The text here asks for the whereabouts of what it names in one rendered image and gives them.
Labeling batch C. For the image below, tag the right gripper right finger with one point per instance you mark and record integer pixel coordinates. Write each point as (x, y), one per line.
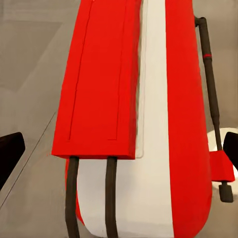
(230, 147)

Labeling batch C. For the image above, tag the radio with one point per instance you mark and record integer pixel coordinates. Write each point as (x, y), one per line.
(131, 122)

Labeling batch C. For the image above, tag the coffee table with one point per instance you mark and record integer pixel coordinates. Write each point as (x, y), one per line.
(35, 39)

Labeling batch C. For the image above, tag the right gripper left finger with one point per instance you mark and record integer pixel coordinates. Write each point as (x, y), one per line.
(12, 148)

